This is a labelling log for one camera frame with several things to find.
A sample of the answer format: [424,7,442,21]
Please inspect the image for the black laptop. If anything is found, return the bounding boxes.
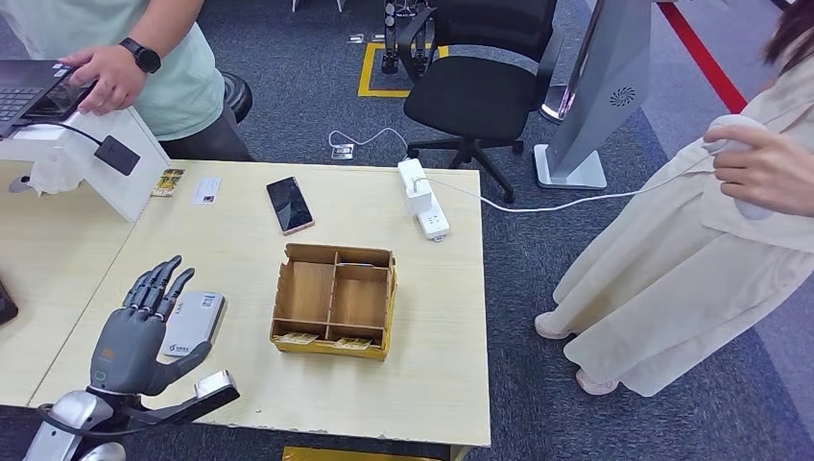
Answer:
[0,59,72,138]

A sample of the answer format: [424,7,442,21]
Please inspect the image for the beige person's hand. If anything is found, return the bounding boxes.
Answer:
[702,124,814,218]

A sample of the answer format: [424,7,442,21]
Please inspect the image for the white desk stand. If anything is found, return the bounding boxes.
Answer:
[0,105,171,224]

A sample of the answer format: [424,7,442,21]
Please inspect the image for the black phone on stand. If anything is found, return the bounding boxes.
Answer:
[24,69,97,121]

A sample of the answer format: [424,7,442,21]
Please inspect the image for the person's hand with watch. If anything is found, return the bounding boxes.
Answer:
[60,45,149,117]

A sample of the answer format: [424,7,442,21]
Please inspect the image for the black wristwatch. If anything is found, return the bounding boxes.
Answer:
[118,36,163,75]

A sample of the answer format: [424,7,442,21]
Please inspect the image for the white power strip cord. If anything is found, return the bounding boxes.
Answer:
[327,126,412,160]

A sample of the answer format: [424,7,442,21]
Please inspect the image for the white ID card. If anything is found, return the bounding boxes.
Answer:
[191,177,223,206]

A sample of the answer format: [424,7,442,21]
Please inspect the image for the gold room key card stack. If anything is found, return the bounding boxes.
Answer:
[150,167,187,199]

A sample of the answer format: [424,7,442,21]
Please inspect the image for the black office chair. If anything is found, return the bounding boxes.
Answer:
[396,0,566,204]

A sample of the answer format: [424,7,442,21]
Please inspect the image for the yellow box under desk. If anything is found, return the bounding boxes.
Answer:
[281,445,468,461]

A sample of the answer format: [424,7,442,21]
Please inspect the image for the grey card reader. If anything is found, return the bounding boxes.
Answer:
[158,290,227,359]

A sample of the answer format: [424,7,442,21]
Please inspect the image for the person in beige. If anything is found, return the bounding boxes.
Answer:
[534,0,814,399]

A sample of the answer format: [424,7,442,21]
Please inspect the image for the white black handheld controller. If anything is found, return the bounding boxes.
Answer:
[702,114,774,222]

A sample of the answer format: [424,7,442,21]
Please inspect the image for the grey kiosk stand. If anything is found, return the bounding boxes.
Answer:
[534,0,655,191]

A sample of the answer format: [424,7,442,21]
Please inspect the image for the white power strip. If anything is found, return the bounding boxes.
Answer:
[396,158,451,242]

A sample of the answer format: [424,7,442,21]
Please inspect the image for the black metal equipment legs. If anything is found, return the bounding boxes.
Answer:
[380,0,440,74]

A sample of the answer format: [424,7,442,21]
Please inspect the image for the person in pale green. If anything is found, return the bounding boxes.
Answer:
[0,0,253,162]

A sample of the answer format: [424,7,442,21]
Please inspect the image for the wooden compartment box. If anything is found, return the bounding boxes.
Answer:
[269,242,397,363]

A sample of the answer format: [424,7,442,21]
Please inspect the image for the white crumpled plastic wrap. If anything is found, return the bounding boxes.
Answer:
[26,158,84,195]

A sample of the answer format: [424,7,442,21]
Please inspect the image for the thin black device cable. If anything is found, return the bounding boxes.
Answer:
[18,119,105,148]

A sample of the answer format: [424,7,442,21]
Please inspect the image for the black smartphone rose-gold edge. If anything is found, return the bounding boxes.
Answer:
[265,176,316,237]

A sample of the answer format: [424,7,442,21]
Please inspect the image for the pale shoe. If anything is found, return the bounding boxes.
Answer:
[534,310,577,340]
[575,367,619,397]

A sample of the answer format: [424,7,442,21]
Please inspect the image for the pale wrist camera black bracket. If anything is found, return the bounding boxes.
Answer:
[120,370,242,428]

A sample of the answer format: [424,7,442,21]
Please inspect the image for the black round stool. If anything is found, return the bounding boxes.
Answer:
[219,69,253,123]

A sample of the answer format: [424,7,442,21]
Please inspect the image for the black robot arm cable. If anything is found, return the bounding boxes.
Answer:
[36,401,138,438]

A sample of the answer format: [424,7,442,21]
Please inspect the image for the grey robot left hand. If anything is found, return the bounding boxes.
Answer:
[88,255,213,397]

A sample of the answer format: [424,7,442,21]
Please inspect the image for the white plug adapter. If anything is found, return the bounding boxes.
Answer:
[406,177,434,215]

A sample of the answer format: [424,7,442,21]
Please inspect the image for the black object at desk edge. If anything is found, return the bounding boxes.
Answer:
[0,279,19,326]

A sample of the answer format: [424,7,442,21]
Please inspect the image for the long white charging cable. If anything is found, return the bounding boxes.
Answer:
[413,156,710,214]

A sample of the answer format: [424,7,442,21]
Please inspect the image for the small black square device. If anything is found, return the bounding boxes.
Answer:
[93,134,142,178]

